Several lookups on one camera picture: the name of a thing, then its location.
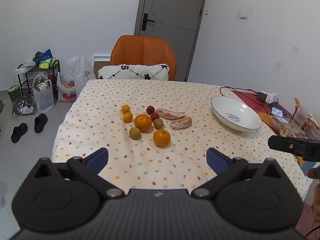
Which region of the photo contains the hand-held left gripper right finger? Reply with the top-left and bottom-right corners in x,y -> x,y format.
190,147 -> 284,199

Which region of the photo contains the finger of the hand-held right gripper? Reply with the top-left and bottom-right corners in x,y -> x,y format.
267,135 -> 320,162

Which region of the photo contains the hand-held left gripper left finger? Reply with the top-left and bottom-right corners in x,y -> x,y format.
32,147 -> 125,199

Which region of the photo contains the white bowl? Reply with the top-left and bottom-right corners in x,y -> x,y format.
210,96 -> 262,132

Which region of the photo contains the short peeled pomelo segment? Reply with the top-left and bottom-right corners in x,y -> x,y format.
170,116 -> 192,130

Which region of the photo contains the large orange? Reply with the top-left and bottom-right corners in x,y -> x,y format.
153,129 -> 171,147
134,114 -> 153,132

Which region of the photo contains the long peeled pomelo segment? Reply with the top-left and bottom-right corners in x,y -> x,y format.
155,108 -> 187,120

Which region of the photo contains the person's right hand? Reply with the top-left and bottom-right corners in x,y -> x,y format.
307,168 -> 320,222

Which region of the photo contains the clear snack bag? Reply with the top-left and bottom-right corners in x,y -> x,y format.
270,115 -> 307,138

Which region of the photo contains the clear packet with red label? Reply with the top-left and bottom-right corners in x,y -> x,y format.
292,97 -> 311,128

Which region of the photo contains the red cloth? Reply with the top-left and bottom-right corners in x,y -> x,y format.
232,90 -> 297,130

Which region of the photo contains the black slipper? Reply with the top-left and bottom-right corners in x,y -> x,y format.
34,113 -> 48,134
11,122 -> 28,144

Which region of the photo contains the clear plastic bag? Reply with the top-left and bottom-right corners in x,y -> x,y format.
66,55 -> 97,95

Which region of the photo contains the clear bag with dark contents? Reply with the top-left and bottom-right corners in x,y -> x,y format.
13,96 -> 37,116

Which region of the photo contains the white fluffy cushion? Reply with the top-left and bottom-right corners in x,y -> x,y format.
97,64 -> 170,81

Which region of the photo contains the green box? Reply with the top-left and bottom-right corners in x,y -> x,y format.
7,85 -> 21,104

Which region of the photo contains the green packet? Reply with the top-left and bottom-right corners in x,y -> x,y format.
38,57 -> 57,70

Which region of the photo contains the black metal shelf rack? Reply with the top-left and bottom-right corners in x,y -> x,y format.
15,60 -> 60,97

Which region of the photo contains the blue packet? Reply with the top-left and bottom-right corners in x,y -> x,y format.
37,49 -> 52,63

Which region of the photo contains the orange leather chair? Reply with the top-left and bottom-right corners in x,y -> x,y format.
110,35 -> 177,81

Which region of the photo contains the white cloth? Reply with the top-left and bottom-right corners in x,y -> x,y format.
17,61 -> 38,71

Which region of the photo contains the grey door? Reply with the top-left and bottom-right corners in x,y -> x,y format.
134,0 -> 209,82

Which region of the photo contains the black door handle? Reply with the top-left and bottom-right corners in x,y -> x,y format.
141,13 -> 155,32

